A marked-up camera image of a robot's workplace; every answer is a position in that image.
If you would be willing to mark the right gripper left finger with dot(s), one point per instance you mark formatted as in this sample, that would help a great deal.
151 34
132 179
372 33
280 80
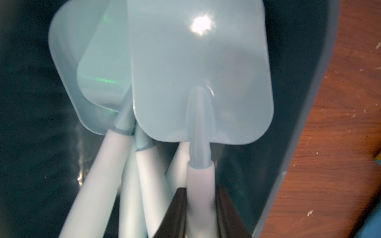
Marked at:
174 222

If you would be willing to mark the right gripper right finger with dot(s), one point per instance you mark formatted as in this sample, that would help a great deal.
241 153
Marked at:
229 222

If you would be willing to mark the teal shovel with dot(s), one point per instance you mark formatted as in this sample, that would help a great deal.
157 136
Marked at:
201 74
156 195
70 32
89 44

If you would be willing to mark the dark teal storage box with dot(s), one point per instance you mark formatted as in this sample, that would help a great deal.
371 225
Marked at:
46 151

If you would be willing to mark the blue grey garden glove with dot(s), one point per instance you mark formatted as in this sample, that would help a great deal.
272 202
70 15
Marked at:
372 225

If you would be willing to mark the blue yellow garden rake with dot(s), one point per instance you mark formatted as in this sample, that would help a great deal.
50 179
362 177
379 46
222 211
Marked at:
378 158

